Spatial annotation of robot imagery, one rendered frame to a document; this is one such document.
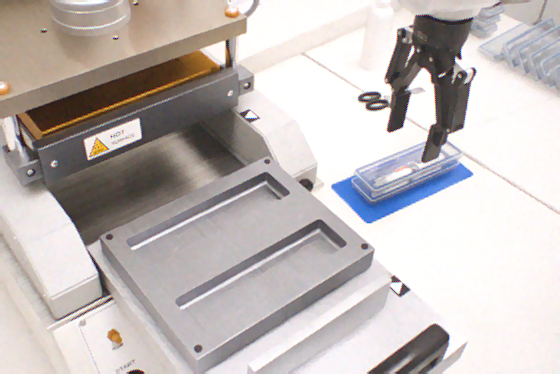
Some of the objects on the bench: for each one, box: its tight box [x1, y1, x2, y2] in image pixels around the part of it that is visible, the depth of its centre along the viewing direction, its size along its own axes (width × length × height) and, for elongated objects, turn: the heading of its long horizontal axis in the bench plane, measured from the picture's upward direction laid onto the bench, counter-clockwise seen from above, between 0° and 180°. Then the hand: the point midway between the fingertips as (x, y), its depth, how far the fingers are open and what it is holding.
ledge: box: [204, 0, 405, 74], centre depth 141 cm, size 30×84×4 cm, turn 129°
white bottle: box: [360, 0, 394, 71], centre depth 124 cm, size 5×5×14 cm
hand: (415, 130), depth 97 cm, fingers open, 8 cm apart
